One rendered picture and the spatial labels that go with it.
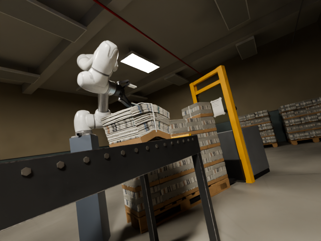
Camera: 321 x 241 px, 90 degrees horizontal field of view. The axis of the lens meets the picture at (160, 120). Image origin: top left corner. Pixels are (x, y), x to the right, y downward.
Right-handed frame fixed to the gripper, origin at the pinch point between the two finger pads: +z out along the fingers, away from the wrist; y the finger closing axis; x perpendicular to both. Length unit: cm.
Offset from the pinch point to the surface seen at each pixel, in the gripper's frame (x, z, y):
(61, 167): 34, -64, 44
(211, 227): 33, 21, 91
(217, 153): 2, 158, 54
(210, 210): 34, 20, 81
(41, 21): -264, 22, -256
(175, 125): -23, 93, 11
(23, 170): 34, -71, 44
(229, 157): 4, 212, 65
